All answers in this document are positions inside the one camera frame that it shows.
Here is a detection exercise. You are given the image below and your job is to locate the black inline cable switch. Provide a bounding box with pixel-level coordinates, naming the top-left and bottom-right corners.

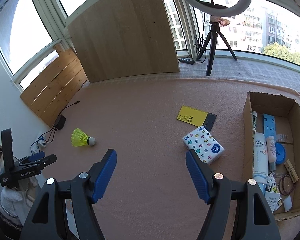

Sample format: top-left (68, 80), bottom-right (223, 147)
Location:
top-left (179, 58), bottom-right (195, 64)

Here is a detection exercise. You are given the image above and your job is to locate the brown hair tie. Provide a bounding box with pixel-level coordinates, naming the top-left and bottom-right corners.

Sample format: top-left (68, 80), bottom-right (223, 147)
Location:
top-left (278, 174), bottom-right (297, 196)

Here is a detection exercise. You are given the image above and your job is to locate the black power adapter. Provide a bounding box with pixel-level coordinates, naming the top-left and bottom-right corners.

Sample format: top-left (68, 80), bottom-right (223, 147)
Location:
top-left (54, 114), bottom-right (66, 130)

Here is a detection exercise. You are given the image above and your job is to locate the pine slat wooden panel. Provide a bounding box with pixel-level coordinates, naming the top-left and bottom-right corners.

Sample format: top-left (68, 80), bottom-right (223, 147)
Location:
top-left (20, 44), bottom-right (87, 127)

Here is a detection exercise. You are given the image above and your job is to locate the green white glue stick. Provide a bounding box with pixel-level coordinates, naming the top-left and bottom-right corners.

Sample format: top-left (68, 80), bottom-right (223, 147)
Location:
top-left (252, 111), bottom-right (257, 133)

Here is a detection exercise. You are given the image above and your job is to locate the yellow plastic shuttlecock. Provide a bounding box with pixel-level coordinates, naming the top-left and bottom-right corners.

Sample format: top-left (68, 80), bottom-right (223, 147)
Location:
top-left (71, 128), bottom-right (96, 147)

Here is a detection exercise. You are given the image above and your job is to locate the blue round tape measure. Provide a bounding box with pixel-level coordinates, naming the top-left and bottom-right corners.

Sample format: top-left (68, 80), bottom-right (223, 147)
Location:
top-left (275, 142), bottom-right (286, 165)

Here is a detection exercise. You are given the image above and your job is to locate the blue plastic phone stand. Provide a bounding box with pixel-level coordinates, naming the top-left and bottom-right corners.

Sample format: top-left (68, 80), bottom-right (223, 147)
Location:
top-left (263, 114), bottom-right (276, 141)

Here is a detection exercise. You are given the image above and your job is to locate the patterned white tissue pack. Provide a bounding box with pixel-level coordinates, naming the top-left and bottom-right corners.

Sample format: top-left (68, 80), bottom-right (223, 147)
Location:
top-left (182, 126), bottom-right (224, 164)

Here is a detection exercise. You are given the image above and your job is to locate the large light wooden board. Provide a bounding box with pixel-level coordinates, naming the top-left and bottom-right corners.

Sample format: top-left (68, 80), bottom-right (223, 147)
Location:
top-left (66, 0), bottom-right (179, 83)

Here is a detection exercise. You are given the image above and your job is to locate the white usb charger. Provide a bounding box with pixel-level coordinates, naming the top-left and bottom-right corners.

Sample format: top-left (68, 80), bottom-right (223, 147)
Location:
top-left (264, 191), bottom-right (281, 212)

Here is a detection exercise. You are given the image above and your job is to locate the brown cardboard box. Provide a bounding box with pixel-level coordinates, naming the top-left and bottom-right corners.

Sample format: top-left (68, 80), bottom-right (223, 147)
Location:
top-left (243, 92), bottom-right (300, 221)

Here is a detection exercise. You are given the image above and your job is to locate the wooden clothespin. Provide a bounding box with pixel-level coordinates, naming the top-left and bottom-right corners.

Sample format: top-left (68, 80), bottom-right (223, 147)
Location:
top-left (284, 159), bottom-right (299, 184)

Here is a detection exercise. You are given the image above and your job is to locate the white power strip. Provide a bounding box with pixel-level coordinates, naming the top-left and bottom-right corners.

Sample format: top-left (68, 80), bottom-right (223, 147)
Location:
top-left (30, 132), bottom-right (47, 154)

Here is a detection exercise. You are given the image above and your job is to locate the gloved left hand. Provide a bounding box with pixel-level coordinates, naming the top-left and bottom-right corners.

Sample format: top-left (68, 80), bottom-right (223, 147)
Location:
top-left (0, 177), bottom-right (38, 227)

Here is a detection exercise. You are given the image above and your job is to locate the white blue sunscreen tube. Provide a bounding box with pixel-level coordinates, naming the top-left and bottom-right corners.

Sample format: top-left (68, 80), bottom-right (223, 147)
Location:
top-left (253, 132), bottom-right (268, 194)

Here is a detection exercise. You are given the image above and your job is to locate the patterned white lighter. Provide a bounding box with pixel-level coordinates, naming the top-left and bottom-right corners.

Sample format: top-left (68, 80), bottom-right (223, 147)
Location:
top-left (266, 173), bottom-right (279, 193)

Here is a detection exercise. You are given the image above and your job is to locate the black tripod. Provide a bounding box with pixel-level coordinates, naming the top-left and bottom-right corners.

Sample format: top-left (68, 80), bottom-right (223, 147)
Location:
top-left (196, 22), bottom-right (237, 76)

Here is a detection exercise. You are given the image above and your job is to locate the yellow black ruler card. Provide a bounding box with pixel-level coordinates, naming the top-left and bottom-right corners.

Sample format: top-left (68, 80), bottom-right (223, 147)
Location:
top-left (177, 105), bottom-right (217, 132)

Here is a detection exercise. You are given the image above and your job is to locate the small pink grey-capped bottle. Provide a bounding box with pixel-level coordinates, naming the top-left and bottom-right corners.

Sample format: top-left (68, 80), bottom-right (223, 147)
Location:
top-left (266, 136), bottom-right (276, 173)

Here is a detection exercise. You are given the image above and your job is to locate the black cable with plug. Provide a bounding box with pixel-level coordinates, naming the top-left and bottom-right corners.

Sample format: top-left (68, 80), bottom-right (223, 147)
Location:
top-left (29, 100), bottom-right (80, 156)

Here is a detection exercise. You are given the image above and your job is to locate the grey checked bed sheet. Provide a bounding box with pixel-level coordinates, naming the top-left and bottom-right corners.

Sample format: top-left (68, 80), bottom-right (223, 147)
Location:
top-left (171, 58), bottom-right (300, 93)

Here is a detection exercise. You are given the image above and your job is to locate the white ring light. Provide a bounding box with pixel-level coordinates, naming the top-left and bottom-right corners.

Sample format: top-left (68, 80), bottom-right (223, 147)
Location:
top-left (185, 0), bottom-right (251, 17)

